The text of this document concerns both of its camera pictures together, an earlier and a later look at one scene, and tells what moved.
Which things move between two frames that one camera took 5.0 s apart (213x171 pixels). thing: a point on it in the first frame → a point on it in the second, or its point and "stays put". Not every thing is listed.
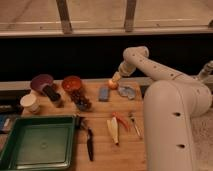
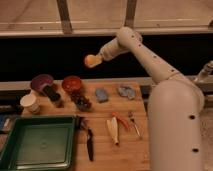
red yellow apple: x=113 y=85 → x=90 y=61
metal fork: x=132 y=117 stays put
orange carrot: x=123 y=123 stays put
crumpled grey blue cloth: x=127 y=92 stays put
